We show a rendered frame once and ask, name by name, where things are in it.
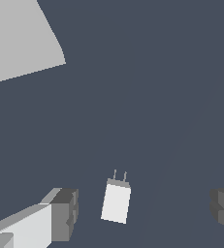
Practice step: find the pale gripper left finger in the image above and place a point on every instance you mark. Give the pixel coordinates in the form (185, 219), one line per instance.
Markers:
(39, 219)

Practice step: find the white two-prong charger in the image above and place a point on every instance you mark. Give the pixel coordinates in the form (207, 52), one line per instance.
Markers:
(116, 203)

